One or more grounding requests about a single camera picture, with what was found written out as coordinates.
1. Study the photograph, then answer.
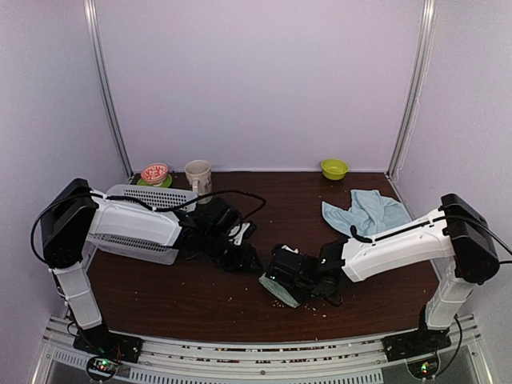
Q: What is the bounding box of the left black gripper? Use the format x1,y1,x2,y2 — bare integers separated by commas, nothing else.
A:
202,230,264,273

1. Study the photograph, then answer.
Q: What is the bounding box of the green panda towel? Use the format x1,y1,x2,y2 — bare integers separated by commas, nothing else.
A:
258,274,306,309

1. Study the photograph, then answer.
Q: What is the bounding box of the white plastic basket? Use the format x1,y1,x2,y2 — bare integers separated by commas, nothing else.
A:
86,184,197,266

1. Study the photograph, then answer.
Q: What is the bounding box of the light blue towel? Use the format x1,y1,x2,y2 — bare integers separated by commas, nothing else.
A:
321,190,410,237

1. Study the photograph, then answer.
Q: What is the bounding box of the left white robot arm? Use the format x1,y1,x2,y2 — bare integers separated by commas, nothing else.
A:
30,178,266,355

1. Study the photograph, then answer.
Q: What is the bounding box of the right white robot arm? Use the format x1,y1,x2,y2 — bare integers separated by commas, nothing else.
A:
266,194,500,354

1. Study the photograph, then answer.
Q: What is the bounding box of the beige ceramic mug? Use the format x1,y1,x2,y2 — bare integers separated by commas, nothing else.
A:
184,159,213,197

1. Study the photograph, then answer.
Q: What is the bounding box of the green saucer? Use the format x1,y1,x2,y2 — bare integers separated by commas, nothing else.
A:
136,174,172,188

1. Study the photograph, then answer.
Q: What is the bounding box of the red patterned bowl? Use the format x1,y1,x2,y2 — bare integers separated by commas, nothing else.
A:
141,163,169,186

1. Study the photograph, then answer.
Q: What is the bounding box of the lime green bowl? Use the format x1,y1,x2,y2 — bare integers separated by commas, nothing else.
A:
321,158,349,181

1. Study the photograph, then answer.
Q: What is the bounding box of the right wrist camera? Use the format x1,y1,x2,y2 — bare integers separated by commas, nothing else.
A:
266,244,318,282

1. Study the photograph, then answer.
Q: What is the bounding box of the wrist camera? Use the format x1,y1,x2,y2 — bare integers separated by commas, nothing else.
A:
204,198,257,246
266,244,318,282

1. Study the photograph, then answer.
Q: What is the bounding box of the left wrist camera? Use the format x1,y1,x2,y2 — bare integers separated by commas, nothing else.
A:
204,198,257,246

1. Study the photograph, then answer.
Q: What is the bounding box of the front aluminium rail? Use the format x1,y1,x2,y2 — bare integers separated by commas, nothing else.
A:
39,315,487,384

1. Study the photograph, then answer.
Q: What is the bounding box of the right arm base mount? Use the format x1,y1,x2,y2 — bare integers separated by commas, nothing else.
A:
382,320,451,380

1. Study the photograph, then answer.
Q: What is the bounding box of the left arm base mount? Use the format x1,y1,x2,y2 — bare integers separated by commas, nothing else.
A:
73,320,143,383

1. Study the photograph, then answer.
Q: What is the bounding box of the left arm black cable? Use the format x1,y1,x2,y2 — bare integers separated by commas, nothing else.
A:
30,190,268,265

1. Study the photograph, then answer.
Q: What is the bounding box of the left aluminium frame post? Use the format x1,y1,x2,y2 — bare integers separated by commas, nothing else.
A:
83,0,134,180

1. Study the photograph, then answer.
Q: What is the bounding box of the aluminium frame post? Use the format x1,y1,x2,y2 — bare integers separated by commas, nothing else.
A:
387,0,437,181
83,0,134,180

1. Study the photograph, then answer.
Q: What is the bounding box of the right aluminium frame post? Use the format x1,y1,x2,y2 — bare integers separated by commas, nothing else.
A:
387,0,437,181

